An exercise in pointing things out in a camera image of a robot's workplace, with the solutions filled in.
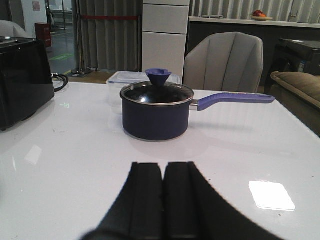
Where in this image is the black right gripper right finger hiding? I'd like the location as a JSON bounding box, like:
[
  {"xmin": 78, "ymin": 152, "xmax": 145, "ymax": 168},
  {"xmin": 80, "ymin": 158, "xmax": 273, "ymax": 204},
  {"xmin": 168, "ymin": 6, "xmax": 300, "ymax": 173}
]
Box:
[{"xmin": 163, "ymin": 162, "xmax": 278, "ymax": 240}]

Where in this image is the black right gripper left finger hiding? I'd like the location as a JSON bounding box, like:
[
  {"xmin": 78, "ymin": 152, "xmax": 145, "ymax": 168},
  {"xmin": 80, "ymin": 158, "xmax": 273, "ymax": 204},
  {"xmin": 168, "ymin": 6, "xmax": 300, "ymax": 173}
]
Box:
[{"xmin": 82, "ymin": 162, "xmax": 163, "ymax": 240}]

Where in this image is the glass lid blue knob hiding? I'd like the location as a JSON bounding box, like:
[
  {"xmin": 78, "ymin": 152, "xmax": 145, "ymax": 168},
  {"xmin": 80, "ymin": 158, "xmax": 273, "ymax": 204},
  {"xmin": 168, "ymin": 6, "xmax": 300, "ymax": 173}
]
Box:
[{"xmin": 120, "ymin": 68, "xmax": 194, "ymax": 106}]

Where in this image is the clear plastic container blue lid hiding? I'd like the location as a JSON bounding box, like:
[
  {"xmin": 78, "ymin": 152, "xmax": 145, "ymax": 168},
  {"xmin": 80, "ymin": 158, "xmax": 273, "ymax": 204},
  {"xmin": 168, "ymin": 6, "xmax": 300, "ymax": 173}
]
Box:
[{"xmin": 105, "ymin": 70, "xmax": 181, "ymax": 111}]

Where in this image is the beige armchair right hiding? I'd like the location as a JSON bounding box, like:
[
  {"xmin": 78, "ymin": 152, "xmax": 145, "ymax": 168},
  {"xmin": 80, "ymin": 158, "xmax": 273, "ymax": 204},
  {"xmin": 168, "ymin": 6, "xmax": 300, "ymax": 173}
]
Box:
[{"xmin": 183, "ymin": 32, "xmax": 264, "ymax": 93}]

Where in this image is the beige armchair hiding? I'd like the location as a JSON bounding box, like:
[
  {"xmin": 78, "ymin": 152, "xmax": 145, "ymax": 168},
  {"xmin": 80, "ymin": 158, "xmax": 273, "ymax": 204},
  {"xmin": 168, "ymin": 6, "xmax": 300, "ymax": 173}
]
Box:
[
  {"xmin": 0, "ymin": 20, "xmax": 30, "ymax": 38},
  {"xmin": 183, "ymin": 32, "xmax": 264, "ymax": 93}
]

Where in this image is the brown cushion seat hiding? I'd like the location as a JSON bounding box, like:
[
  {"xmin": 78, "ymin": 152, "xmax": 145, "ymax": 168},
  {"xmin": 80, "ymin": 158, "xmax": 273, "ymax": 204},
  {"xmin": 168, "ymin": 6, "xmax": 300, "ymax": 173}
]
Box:
[{"xmin": 270, "ymin": 71, "xmax": 320, "ymax": 110}]

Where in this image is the black and steel toaster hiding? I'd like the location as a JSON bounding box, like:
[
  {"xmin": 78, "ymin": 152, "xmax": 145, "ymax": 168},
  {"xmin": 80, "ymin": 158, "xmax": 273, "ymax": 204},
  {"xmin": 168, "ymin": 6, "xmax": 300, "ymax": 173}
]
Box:
[{"xmin": 0, "ymin": 36, "xmax": 55, "ymax": 130}]

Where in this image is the black appliance in background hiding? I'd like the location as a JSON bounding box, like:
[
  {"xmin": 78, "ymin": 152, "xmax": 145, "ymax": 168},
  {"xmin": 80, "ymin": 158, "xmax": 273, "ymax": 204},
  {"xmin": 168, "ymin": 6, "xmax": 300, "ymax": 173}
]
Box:
[{"xmin": 264, "ymin": 38, "xmax": 320, "ymax": 94}]

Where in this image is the white drawer cabinet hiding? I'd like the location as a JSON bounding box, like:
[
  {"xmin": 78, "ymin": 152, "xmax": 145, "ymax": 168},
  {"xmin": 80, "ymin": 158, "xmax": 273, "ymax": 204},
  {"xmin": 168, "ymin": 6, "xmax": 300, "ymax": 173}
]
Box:
[{"xmin": 142, "ymin": 0, "xmax": 190, "ymax": 79}]

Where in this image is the fruit plate on counter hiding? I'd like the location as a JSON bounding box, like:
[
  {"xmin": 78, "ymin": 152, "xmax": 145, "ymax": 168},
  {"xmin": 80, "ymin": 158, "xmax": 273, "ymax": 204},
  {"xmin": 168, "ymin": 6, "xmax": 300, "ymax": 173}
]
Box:
[{"xmin": 251, "ymin": 10, "xmax": 273, "ymax": 21}]

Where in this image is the beige armchair left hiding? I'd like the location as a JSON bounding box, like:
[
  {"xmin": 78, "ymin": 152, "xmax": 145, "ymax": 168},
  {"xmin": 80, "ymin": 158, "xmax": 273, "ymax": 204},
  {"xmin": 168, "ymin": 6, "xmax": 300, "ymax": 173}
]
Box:
[{"xmin": 0, "ymin": 20, "xmax": 30, "ymax": 38}]

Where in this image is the blue saucepan with handle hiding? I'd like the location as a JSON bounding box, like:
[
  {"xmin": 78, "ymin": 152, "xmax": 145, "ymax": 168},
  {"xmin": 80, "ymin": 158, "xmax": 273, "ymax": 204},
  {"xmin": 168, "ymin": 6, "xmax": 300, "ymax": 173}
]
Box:
[{"xmin": 121, "ymin": 92, "xmax": 275, "ymax": 141}]

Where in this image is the black toaster power cord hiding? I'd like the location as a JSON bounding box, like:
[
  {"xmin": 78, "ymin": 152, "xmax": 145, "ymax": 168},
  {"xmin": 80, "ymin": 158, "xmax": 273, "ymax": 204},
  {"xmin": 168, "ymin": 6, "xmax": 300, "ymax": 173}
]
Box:
[{"xmin": 50, "ymin": 72, "xmax": 70, "ymax": 93}]

